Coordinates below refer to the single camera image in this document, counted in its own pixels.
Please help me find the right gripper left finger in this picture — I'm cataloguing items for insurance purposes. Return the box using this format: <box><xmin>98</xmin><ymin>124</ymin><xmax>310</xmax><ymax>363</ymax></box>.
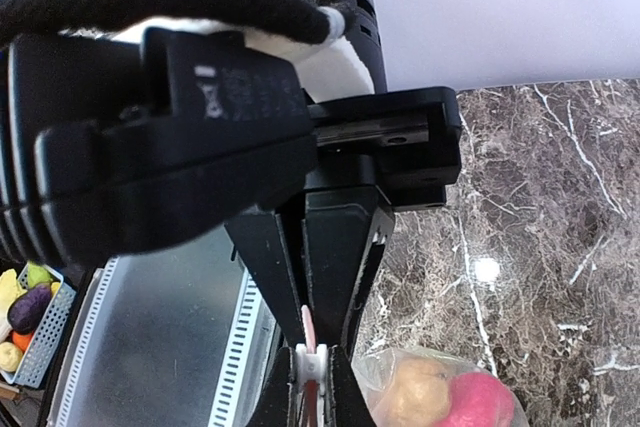
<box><xmin>247</xmin><ymin>347</ymin><xmax>300</xmax><ymax>427</ymax></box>

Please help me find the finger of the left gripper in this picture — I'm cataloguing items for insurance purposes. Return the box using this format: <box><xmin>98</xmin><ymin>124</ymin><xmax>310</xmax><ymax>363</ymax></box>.
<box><xmin>225</xmin><ymin>207</ymin><xmax>308</xmax><ymax>346</ymax></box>

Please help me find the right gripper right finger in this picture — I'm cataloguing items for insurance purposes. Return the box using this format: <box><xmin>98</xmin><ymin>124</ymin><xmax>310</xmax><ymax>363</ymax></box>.
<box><xmin>321</xmin><ymin>346</ymin><xmax>376</xmax><ymax>427</ymax></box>

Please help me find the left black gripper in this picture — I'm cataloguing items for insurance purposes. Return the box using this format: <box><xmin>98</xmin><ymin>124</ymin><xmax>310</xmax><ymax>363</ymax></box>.
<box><xmin>303</xmin><ymin>87</ymin><xmax>462</xmax><ymax>357</ymax></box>

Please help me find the clear zip top bag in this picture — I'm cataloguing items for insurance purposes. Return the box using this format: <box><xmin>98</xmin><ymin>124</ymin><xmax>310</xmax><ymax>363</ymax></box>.
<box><xmin>294</xmin><ymin>304</ymin><xmax>531</xmax><ymax>427</ymax></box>

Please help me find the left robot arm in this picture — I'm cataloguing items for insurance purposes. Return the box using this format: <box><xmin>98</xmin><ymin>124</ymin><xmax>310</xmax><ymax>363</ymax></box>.
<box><xmin>119</xmin><ymin>0</ymin><xmax>461</xmax><ymax>353</ymax></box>

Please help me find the yellow food toy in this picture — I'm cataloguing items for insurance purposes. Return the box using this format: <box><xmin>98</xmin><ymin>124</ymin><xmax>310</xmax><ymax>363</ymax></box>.
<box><xmin>0</xmin><ymin>269</ymin><xmax>27</xmax><ymax>330</ymax></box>

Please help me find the purple eggplant toy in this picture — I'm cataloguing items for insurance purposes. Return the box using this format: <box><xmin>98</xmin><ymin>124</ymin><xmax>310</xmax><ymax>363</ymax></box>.
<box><xmin>7</xmin><ymin>283</ymin><xmax>53</xmax><ymax>335</ymax></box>

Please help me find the blue plastic basket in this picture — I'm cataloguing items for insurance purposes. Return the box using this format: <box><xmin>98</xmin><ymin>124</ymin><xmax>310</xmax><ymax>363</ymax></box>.
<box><xmin>1</xmin><ymin>262</ymin><xmax>76</xmax><ymax>388</ymax></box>

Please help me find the orange fruit toy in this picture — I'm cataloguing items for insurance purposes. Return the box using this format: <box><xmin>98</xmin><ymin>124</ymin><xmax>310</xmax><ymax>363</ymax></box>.
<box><xmin>11</xmin><ymin>331</ymin><xmax>34</xmax><ymax>353</ymax></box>

